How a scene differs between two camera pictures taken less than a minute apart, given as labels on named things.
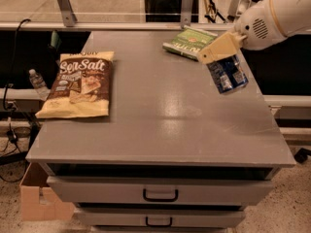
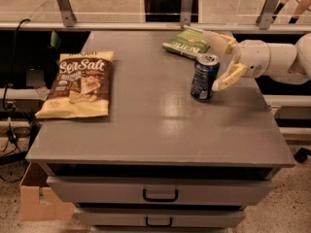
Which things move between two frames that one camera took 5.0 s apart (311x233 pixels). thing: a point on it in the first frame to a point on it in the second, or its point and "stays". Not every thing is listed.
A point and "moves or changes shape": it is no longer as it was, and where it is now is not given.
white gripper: [256, 25] to [255, 58]
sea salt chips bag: [83, 86] stays
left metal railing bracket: [69, 19] stays
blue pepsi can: [228, 74] moves or changes shape
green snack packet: [190, 42] stays
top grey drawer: [156, 190] stays
